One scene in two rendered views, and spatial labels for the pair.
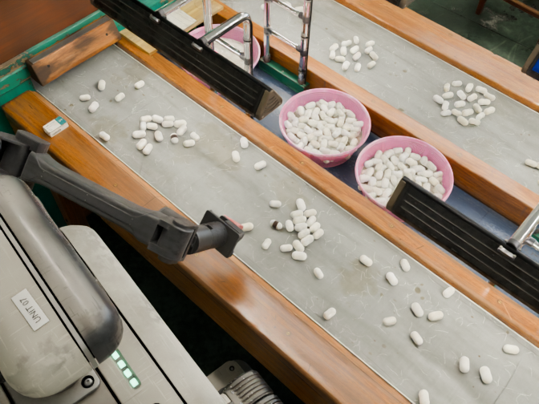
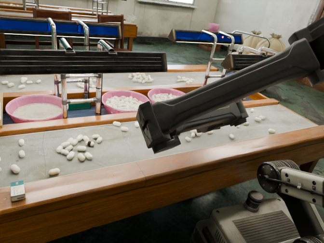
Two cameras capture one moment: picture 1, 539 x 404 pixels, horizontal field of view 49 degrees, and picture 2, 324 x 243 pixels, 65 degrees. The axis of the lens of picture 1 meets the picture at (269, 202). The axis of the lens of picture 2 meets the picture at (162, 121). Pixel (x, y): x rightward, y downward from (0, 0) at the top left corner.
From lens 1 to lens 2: 1.36 m
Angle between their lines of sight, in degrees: 58
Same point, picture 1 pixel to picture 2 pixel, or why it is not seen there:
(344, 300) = (224, 132)
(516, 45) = not seen: hidden behind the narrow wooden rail
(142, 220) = (231, 105)
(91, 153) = (69, 180)
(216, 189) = (141, 143)
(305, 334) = (244, 143)
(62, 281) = not seen: outside the picture
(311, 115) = (114, 104)
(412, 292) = not seen: hidden behind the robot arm
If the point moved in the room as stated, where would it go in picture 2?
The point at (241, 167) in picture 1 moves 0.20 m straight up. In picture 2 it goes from (132, 131) to (136, 91)
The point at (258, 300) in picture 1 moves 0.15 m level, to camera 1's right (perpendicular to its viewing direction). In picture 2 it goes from (223, 149) to (227, 134)
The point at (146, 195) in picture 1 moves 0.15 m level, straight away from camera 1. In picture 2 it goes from (132, 165) to (91, 159)
